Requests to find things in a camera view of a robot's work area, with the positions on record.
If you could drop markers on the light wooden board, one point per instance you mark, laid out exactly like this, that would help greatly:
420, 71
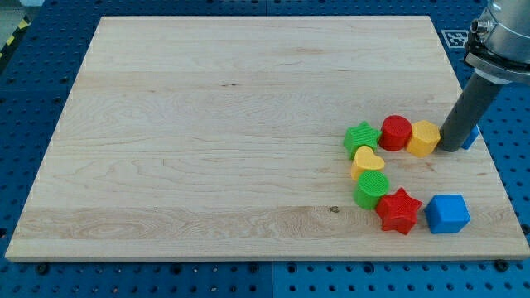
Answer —
188, 139

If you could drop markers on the green star block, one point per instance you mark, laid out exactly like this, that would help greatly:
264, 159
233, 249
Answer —
361, 135

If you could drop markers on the green cylinder block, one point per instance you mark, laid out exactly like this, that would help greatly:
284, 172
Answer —
371, 187

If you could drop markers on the blue triangle block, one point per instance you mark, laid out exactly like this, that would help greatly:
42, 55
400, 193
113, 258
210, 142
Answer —
471, 139

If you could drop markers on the white fiducial marker tag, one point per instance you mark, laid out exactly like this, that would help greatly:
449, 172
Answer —
455, 39

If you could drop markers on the red cylinder block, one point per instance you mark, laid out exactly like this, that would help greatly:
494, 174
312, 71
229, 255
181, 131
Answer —
396, 131

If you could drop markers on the yellow heart block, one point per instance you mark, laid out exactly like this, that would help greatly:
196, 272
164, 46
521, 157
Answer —
365, 160

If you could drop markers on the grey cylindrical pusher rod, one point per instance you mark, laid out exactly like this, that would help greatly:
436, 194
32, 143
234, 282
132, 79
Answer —
478, 94

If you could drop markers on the blue cube block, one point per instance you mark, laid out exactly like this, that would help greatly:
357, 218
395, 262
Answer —
447, 213

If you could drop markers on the red star block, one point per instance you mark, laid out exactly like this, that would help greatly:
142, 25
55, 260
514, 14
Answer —
398, 211

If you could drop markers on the yellow hexagon block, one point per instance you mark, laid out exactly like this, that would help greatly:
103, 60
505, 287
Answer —
424, 138

